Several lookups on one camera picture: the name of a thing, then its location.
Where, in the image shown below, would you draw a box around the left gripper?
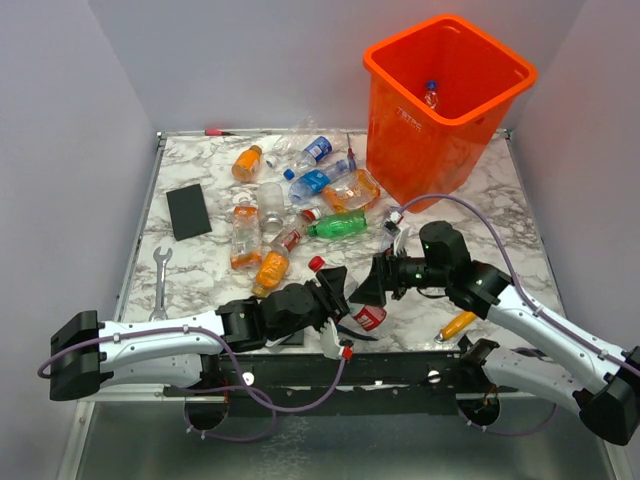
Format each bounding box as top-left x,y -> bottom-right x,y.
267,267 -> 349,343

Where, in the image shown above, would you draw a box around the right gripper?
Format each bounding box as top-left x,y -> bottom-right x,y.
349,242 -> 450,306

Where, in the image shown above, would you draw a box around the large crushed orange bottle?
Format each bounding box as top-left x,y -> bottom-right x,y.
322,169 -> 380,213

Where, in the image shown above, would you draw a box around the blue pepsi bottle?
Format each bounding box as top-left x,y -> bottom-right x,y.
424,80 -> 439,111

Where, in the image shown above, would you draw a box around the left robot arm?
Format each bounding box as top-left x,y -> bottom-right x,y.
37,266 -> 350,401

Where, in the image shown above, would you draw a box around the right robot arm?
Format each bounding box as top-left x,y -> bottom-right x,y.
350,221 -> 639,446

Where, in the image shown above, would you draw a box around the orange plastic bin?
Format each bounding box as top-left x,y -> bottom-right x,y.
363,14 -> 537,213

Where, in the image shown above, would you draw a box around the green sprite bottle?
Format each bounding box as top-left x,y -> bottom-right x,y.
307,210 -> 368,239

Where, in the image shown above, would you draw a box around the small red label bottle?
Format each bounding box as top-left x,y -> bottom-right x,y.
269,228 -> 302,257

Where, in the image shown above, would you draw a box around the orange bottle lower left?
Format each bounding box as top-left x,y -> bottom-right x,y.
251,251 -> 290,297

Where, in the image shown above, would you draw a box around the blue label water bottle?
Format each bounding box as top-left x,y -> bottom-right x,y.
288,160 -> 352,205

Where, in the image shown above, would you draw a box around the tall orange label bottle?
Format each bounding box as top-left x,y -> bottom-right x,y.
230,197 -> 262,270

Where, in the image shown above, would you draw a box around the clear plastic cup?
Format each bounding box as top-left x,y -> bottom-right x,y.
256,182 -> 285,233

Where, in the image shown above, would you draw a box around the red screwdriver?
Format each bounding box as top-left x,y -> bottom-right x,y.
345,133 -> 357,172

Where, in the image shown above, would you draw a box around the blue label bottle top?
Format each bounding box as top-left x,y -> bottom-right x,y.
293,136 -> 333,169

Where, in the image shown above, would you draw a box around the small orange juice bottle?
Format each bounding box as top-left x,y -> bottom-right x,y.
231,145 -> 262,183

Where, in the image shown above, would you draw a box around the black foam pad upper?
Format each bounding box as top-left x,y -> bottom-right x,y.
166,184 -> 212,241

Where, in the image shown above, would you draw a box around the silver wrench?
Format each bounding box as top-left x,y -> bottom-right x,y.
149,247 -> 173,322

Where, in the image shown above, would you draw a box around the red pen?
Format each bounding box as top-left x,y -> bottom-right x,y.
204,128 -> 234,137

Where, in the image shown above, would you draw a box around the blue handle pliers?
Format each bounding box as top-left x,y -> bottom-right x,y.
336,325 -> 378,342

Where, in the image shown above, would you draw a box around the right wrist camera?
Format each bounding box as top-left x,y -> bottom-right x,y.
380,210 -> 409,256

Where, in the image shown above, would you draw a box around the yellow handle utility knife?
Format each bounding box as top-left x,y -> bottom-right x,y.
434,312 -> 477,343

